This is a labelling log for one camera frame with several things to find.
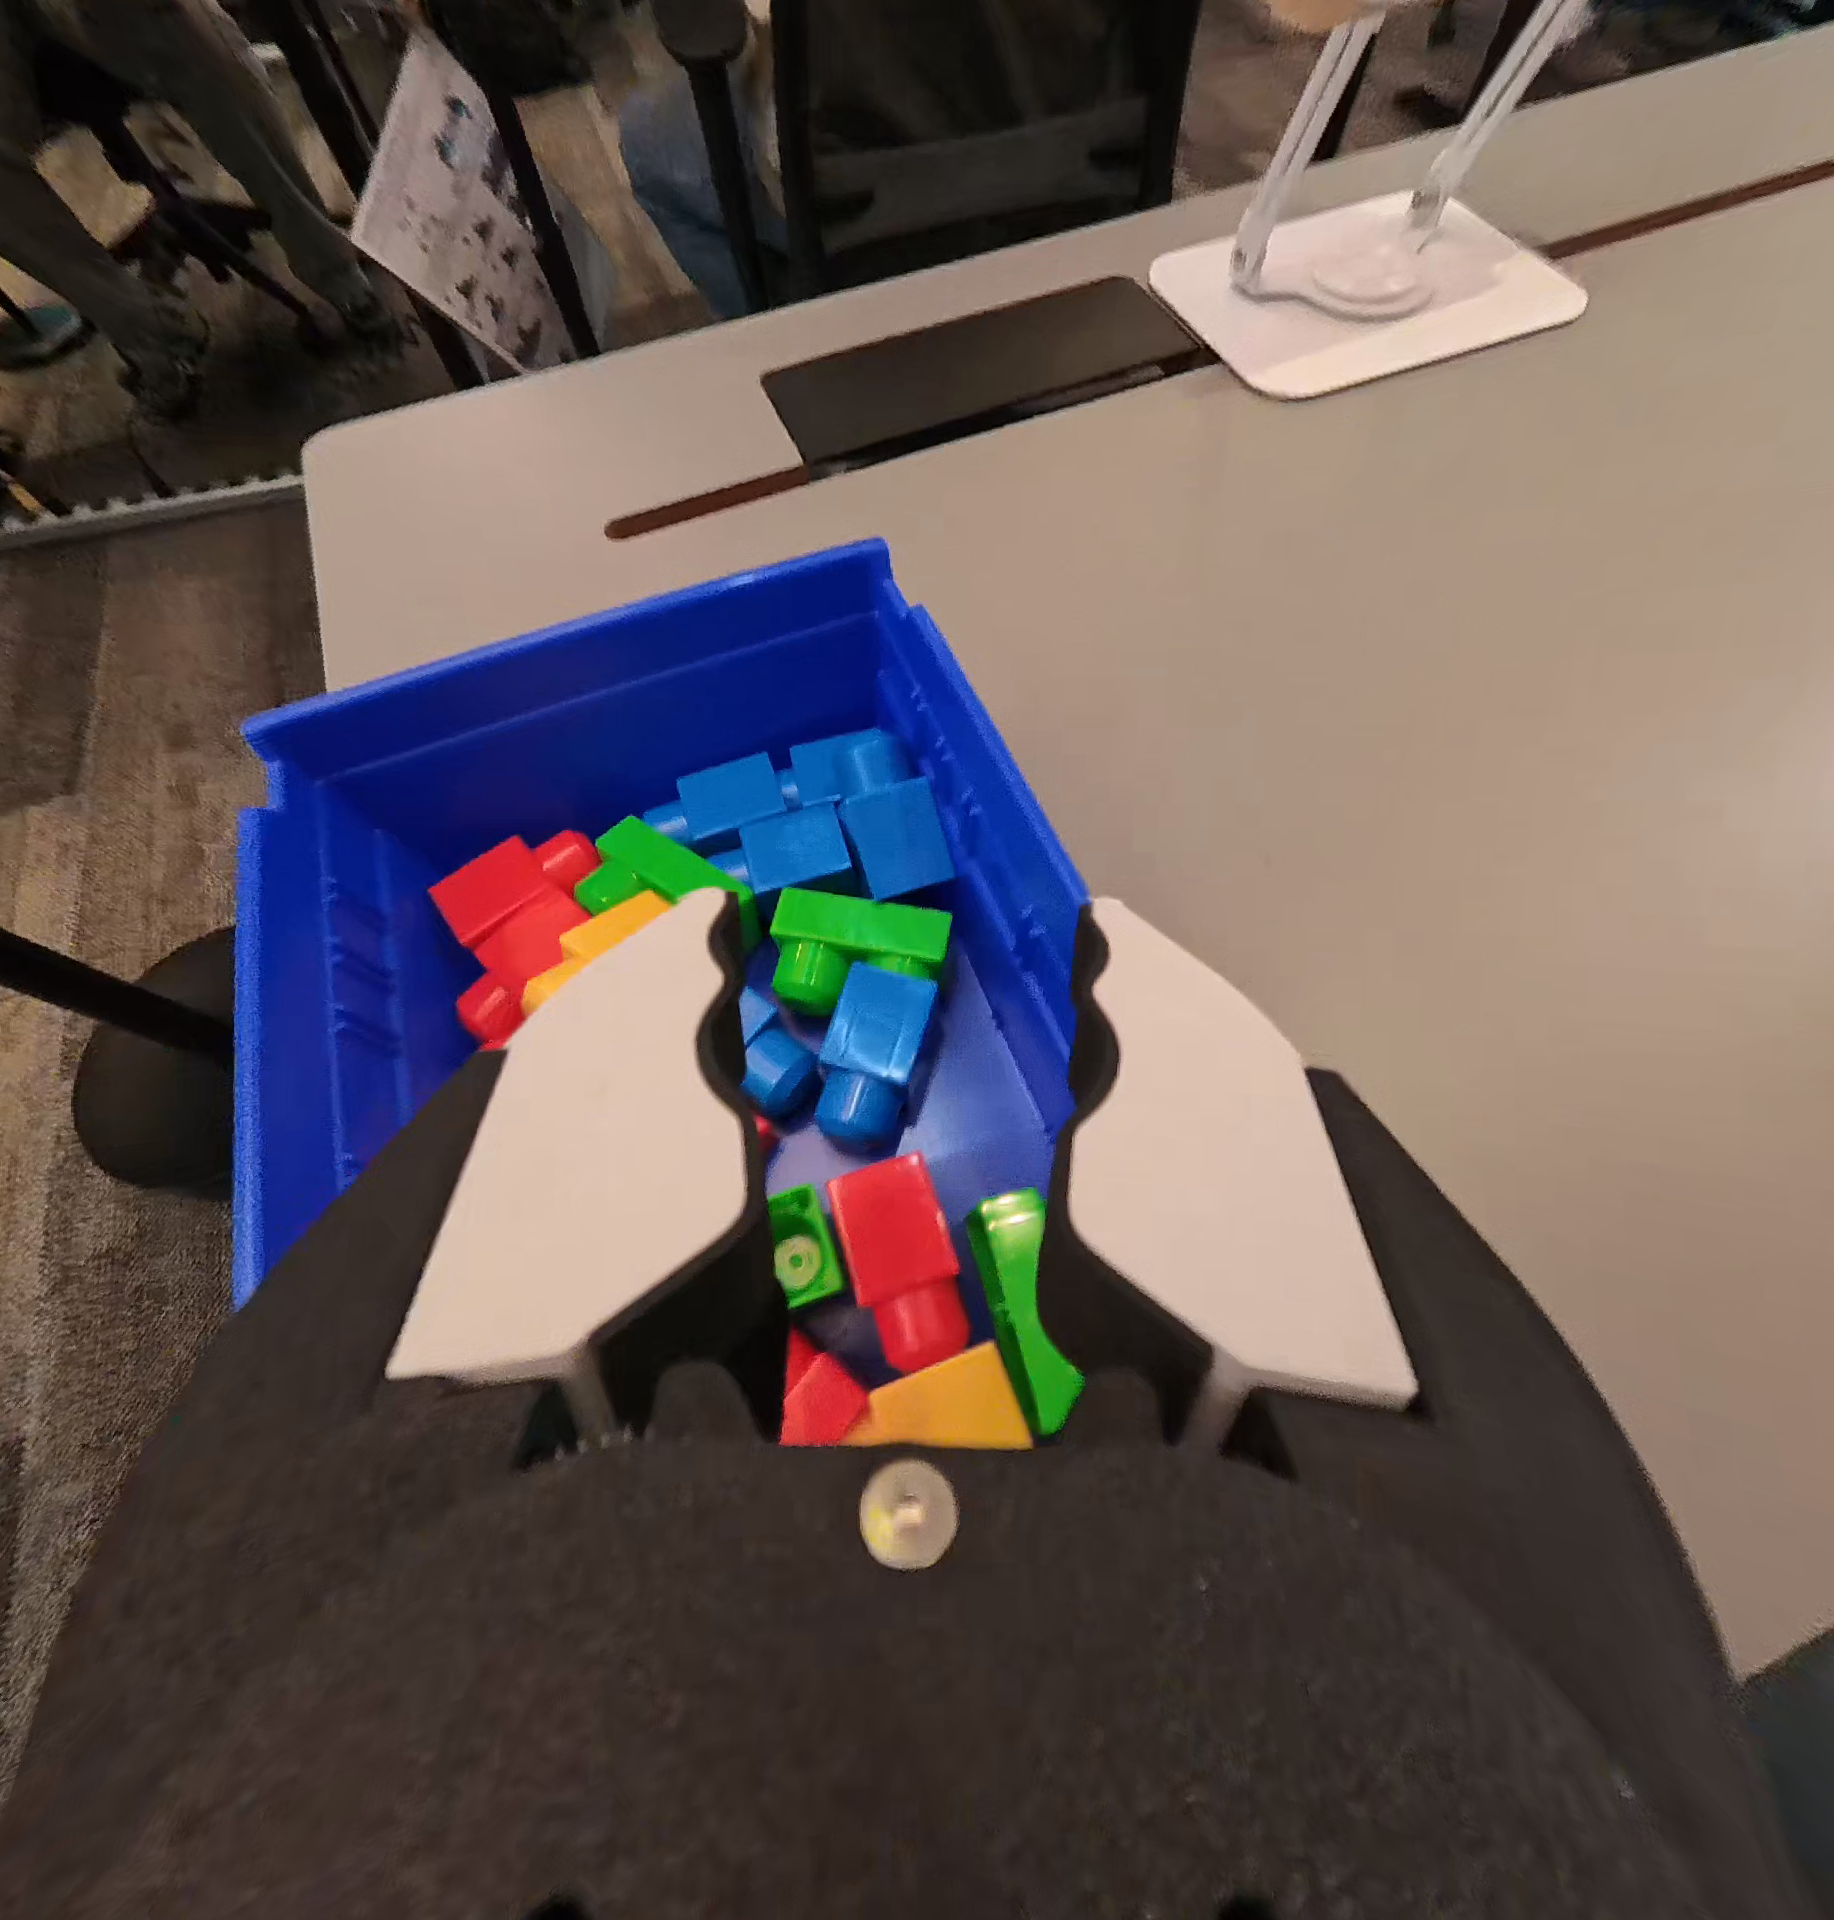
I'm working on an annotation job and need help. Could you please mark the printed paper sheet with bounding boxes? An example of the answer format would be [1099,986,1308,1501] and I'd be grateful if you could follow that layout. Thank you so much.
[348,28,583,377]

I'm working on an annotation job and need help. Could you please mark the black round stand base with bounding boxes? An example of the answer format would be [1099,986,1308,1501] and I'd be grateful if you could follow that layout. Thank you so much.
[0,903,247,1197]

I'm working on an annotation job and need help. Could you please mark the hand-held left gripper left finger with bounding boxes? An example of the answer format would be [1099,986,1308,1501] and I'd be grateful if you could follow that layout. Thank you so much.
[384,886,758,1442]

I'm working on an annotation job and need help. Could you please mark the black mesh chair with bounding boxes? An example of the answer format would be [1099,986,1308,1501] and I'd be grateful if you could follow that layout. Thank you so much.
[660,0,1206,320]

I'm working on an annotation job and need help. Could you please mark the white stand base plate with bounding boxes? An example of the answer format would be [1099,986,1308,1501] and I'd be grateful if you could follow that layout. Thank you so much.
[1149,0,1592,404]

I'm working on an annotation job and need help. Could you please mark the blue plastic bin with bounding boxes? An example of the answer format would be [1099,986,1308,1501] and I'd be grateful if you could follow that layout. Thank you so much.
[228,535,1095,1448]

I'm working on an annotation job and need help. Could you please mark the pile of coloured toy blocks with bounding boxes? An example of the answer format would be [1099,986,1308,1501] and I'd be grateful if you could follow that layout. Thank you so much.
[427,726,1087,1450]

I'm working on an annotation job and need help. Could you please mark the black table cable cover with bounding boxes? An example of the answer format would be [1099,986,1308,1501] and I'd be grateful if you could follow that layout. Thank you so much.
[758,275,1221,468]

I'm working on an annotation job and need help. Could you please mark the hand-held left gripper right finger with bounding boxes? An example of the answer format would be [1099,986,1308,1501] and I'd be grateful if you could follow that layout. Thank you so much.
[1055,896,1424,1454]

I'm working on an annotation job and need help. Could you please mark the metal floor rail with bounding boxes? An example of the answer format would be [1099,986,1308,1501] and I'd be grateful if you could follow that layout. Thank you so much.
[0,468,309,560]

